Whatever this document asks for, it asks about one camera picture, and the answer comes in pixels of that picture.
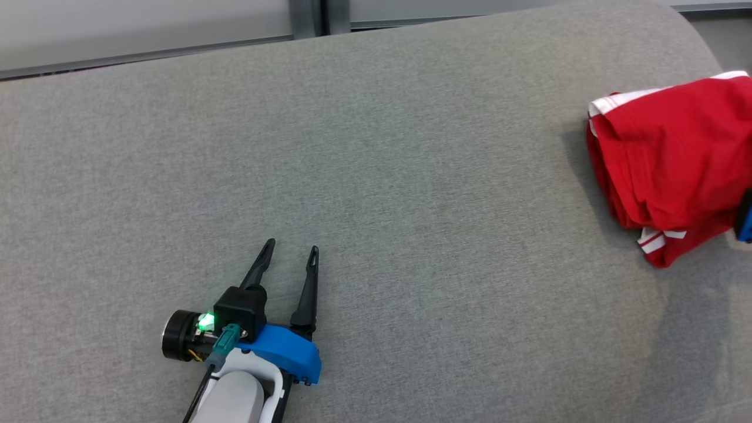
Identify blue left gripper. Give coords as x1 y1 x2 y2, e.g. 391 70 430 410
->
237 238 323 387

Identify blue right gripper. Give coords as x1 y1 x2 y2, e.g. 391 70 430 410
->
734 188 752 243

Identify red white shorts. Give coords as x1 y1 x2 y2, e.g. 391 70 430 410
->
585 70 752 231

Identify black cable teal connector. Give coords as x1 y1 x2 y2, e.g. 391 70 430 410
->
182 323 249 423

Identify grey partition base rail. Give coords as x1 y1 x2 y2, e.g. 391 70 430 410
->
350 2 752 31
0 34 294 81

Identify grey metal partition post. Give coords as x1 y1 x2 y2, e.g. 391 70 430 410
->
288 0 352 39

